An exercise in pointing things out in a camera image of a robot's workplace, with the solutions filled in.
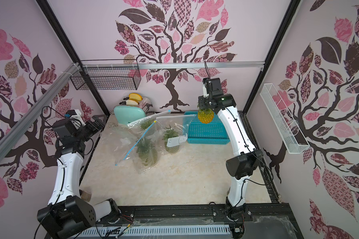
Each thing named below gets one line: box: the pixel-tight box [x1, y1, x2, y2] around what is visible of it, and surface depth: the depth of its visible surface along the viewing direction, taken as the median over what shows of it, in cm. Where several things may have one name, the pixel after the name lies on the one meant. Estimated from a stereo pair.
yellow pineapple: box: [197, 108, 215, 124], surface depth 87 cm
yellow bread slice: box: [128, 92, 144, 102], surface depth 108 cm
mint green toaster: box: [113, 105, 147, 125], surface depth 102 cm
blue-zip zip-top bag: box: [115, 120, 164, 174], surface depth 84 cm
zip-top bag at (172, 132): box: [155, 114, 196, 155], surface depth 87 cm
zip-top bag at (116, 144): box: [99, 125, 137, 166], surface depth 100 cm
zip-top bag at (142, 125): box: [127, 110, 172, 134], surface depth 83 cm
